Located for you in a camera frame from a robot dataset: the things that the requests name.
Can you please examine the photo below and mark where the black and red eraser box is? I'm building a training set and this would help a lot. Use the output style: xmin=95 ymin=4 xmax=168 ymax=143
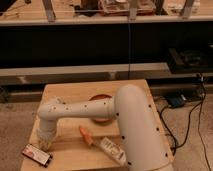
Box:
xmin=22 ymin=144 xmax=53 ymax=167

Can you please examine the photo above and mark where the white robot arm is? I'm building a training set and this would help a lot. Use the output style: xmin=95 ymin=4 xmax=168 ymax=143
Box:
xmin=37 ymin=84 xmax=174 ymax=171

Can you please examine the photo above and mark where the orange bowl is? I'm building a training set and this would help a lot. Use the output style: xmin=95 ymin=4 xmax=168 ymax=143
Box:
xmin=89 ymin=94 xmax=112 ymax=124

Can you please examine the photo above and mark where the orange carrot toy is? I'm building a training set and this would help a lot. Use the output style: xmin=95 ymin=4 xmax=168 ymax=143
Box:
xmin=79 ymin=126 xmax=93 ymax=146

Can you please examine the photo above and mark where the clear plastic bottle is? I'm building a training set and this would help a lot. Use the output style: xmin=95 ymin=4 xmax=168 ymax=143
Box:
xmin=95 ymin=137 xmax=126 ymax=166

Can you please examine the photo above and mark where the black power adapter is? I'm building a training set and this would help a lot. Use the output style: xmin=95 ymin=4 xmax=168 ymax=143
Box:
xmin=165 ymin=94 xmax=185 ymax=108

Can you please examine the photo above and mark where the wooden shelf rack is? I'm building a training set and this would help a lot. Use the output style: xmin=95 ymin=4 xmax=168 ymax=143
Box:
xmin=0 ymin=0 xmax=213 ymax=26

